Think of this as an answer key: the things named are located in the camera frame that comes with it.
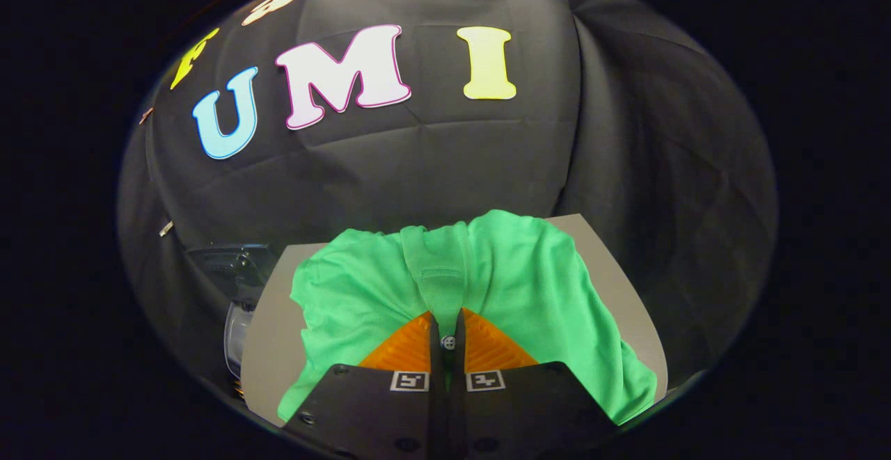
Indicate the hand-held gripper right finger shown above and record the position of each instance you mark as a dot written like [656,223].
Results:
[459,411]

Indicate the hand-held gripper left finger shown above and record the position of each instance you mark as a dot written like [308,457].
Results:
[437,411]

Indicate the green polo shirt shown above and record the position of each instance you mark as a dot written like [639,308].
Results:
[522,272]

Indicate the black backdrop cloth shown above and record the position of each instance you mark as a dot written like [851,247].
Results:
[431,161]

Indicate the silver clip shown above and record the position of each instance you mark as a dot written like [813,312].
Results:
[166,228]

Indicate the orange clip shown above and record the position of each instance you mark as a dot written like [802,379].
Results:
[145,115]

